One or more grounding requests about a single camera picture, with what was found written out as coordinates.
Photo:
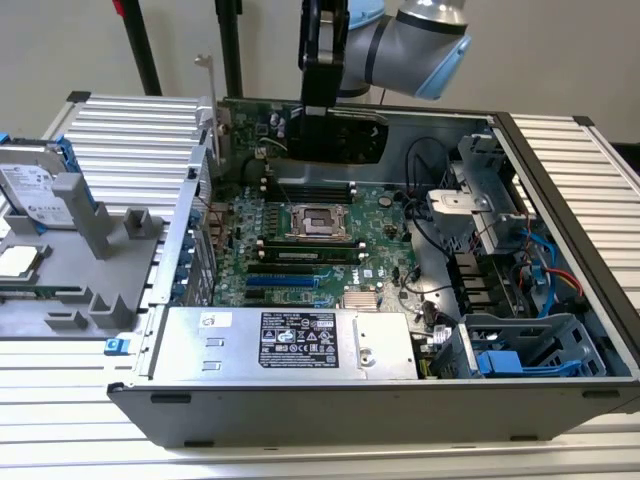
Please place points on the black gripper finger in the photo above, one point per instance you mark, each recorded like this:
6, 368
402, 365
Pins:
320, 85

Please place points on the green graphics card black shroud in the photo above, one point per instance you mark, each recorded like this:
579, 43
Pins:
250, 130

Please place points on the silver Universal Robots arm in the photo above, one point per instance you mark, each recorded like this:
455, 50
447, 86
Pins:
400, 50

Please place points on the black RAM slot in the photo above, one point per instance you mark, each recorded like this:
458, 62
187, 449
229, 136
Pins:
310, 241
295, 190
310, 247
295, 184
295, 195
310, 264
295, 201

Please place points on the round coin cell battery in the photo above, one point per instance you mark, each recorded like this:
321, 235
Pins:
385, 201

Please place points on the CPU socket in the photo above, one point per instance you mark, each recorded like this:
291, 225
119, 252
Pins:
320, 225

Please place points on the green motherboard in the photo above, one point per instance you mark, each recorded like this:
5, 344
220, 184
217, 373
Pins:
385, 240

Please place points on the RAM stick with white label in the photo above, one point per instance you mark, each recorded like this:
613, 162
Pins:
300, 257

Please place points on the blue slot retention clip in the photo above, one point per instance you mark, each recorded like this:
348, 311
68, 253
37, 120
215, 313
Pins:
196, 216
188, 243
185, 258
177, 291

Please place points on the black stand pole red clamp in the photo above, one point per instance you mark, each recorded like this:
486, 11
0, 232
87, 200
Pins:
142, 50

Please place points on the grey metal drive cage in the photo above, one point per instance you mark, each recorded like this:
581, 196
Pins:
482, 175

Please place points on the long black expansion slot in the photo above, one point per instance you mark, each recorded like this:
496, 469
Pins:
280, 269

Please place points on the blue expansion slot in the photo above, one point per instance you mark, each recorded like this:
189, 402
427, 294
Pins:
280, 282

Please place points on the finned chipset heatsink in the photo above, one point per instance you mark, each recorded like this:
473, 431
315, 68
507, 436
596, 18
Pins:
361, 301

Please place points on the short black expansion slot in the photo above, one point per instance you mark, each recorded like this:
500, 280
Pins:
255, 296

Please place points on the silver power supply unit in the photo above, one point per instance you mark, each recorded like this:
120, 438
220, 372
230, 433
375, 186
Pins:
175, 350

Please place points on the hard disk in blue carrier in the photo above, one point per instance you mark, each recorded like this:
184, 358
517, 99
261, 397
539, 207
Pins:
27, 190

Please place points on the grey plastic parts rack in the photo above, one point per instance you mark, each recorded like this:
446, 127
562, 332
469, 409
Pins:
65, 265

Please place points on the blue-grey disk bay cage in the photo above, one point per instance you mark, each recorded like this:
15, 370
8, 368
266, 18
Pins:
520, 327

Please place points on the blue case latch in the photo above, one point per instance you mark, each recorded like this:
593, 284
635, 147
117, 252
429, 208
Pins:
117, 346

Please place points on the blue empty disk carrier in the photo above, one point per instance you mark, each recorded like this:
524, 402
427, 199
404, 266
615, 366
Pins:
500, 362

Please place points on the open grey PC case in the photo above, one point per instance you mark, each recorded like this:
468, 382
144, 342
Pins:
350, 415

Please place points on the bare green RAM stick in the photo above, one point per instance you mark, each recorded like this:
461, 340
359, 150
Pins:
40, 290

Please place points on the silver CPU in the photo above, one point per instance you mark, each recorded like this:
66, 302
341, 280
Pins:
15, 262

